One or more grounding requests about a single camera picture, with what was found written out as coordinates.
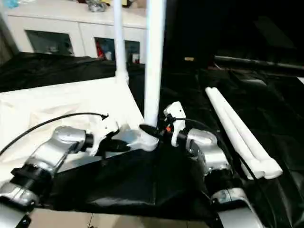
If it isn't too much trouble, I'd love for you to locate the white plastic table top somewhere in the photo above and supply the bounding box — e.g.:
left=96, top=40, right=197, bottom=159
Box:
left=0, top=79, right=160, bottom=183

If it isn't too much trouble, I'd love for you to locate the white plastic table leg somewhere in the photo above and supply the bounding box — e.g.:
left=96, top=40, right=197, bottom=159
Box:
left=210, top=87, right=284, bottom=179
left=142, top=0, right=166, bottom=137
left=113, top=0, right=131, bottom=84
left=205, top=86, right=266, bottom=181

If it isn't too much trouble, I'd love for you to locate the black table mat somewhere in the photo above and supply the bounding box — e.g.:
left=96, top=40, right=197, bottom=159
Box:
left=0, top=51, right=304, bottom=220

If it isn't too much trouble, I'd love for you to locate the black case with yellow label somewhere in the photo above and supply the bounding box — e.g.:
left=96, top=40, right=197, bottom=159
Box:
left=163, top=0, right=216, bottom=65

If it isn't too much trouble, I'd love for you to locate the grey metal bar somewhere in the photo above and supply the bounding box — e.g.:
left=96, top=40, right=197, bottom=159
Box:
left=213, top=55, right=304, bottom=71

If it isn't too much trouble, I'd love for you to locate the white sideboard cabinet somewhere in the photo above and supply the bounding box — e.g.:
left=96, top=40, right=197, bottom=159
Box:
left=6, top=0, right=148, bottom=64

